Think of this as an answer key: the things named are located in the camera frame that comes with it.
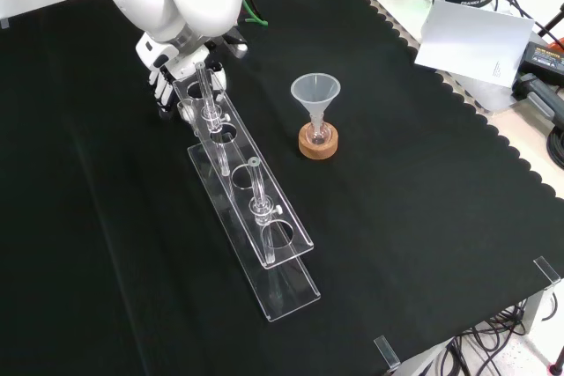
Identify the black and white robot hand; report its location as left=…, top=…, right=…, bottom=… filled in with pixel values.
left=134, top=33, right=229, bottom=121

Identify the clear glass weighing funnel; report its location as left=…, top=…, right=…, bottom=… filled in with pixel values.
left=175, top=100, right=198, bottom=137

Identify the translucent plastic funnel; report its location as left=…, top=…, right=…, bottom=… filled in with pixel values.
left=290, top=73, right=342, bottom=131

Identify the clear acrylic funnel stand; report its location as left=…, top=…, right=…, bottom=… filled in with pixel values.
left=171, top=61, right=322, bottom=323

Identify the small round-bottom glass flask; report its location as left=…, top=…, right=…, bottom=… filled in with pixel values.
left=307, top=114, right=330, bottom=146

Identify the black cloth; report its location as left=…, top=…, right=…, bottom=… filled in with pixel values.
left=0, top=0, right=564, bottom=376

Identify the white paper card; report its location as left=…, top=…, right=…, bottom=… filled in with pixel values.
left=413, top=0, right=537, bottom=87

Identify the black power adapter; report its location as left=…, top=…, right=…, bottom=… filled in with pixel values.
left=519, top=41, right=564, bottom=87

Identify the black tripod leg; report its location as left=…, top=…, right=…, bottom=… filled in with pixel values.
left=534, top=0, right=564, bottom=49

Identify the grey table leg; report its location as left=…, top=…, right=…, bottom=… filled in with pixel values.
left=523, top=281, right=557, bottom=353

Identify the green cable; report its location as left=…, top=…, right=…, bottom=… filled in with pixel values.
left=243, top=0, right=271, bottom=27

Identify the cork ring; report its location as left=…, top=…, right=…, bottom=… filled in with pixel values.
left=298, top=122, right=341, bottom=161

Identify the coiled black cable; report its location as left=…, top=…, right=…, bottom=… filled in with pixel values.
left=545, top=125, right=564, bottom=171

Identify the black cable bundle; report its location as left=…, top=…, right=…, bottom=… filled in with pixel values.
left=434, top=299, right=532, bottom=376

